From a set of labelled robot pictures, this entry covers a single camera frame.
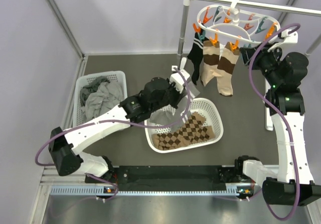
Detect yellow-orange peg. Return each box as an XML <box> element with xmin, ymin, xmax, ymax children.
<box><xmin>229</xmin><ymin>40</ymin><xmax>239</xmax><ymax>52</ymax></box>
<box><xmin>209</xmin><ymin>33</ymin><xmax>219</xmax><ymax>46</ymax></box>

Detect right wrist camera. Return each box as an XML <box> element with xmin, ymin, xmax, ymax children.
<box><xmin>275</xmin><ymin>29</ymin><xmax>298</xmax><ymax>50</ymax></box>

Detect brown argyle socks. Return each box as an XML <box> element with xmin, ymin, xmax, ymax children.
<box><xmin>151</xmin><ymin>112</ymin><xmax>215</xmax><ymax>151</ymax></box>

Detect purple cable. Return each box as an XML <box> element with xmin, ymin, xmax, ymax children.
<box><xmin>249</xmin><ymin>23</ymin><xmax>301</xmax><ymax>220</ymax></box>
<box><xmin>34</xmin><ymin>68</ymin><xmax>195</xmax><ymax>200</ymax></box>

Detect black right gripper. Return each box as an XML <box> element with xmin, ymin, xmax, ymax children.
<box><xmin>239</xmin><ymin>41</ymin><xmax>282</xmax><ymax>87</ymax></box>

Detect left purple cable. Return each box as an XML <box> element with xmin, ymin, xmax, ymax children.
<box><xmin>34</xmin><ymin>68</ymin><xmax>195</xmax><ymax>200</ymax></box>

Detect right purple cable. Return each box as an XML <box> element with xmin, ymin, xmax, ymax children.
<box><xmin>249</xmin><ymin>23</ymin><xmax>301</xmax><ymax>220</ymax></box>

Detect black sock with white stripes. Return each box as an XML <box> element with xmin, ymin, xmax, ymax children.
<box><xmin>187</xmin><ymin>33</ymin><xmax>203</xmax><ymax>85</ymax></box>

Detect grey slotted cable duct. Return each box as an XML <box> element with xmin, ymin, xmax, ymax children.
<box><xmin>50</xmin><ymin>185</ymin><xmax>253</xmax><ymax>196</ymax></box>

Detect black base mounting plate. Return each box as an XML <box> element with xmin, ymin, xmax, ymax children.
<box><xmin>84</xmin><ymin>165</ymin><xmax>254</xmax><ymax>192</ymax></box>

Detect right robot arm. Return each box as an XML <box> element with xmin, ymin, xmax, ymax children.
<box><xmin>234</xmin><ymin>46</ymin><xmax>320</xmax><ymax>206</ymax></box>

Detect grey clothes pile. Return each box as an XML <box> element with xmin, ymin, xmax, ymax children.
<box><xmin>79</xmin><ymin>76</ymin><xmax>124</xmax><ymax>122</ymax></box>

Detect white round clip hanger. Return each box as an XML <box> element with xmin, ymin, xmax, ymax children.
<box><xmin>195</xmin><ymin>0</ymin><xmax>280</xmax><ymax>47</ymax></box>

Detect brown beige striped socks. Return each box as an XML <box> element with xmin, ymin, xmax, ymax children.
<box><xmin>201</xmin><ymin>40</ymin><xmax>222</xmax><ymax>86</ymax></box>

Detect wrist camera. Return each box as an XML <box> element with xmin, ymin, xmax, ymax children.
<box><xmin>170</xmin><ymin>65</ymin><xmax>191</xmax><ymax>93</ymax></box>
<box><xmin>275</xmin><ymin>29</ymin><xmax>298</xmax><ymax>50</ymax></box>

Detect teal clothes peg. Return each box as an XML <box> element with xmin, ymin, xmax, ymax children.
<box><xmin>197</xmin><ymin>31</ymin><xmax>206</xmax><ymax>42</ymax></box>

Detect white rectangular laundry basket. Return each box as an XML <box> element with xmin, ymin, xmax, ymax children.
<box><xmin>73</xmin><ymin>71</ymin><xmax>127</xmax><ymax>127</ymax></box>

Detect orange clothes peg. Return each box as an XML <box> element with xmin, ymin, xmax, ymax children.
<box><xmin>193</xmin><ymin>23</ymin><xmax>202</xmax><ymax>34</ymax></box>

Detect white drying rack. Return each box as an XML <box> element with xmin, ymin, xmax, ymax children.
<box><xmin>170</xmin><ymin>0</ymin><xmax>321</xmax><ymax>132</ymax></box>

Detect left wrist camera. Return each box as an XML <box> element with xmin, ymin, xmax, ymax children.
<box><xmin>170</xmin><ymin>65</ymin><xmax>191</xmax><ymax>93</ymax></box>

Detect white oval sock basket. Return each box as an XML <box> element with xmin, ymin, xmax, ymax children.
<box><xmin>145</xmin><ymin>98</ymin><xmax>224</xmax><ymax>154</ymax></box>

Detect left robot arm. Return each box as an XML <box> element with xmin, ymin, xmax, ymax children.
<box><xmin>48</xmin><ymin>72</ymin><xmax>191</xmax><ymax>182</ymax></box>

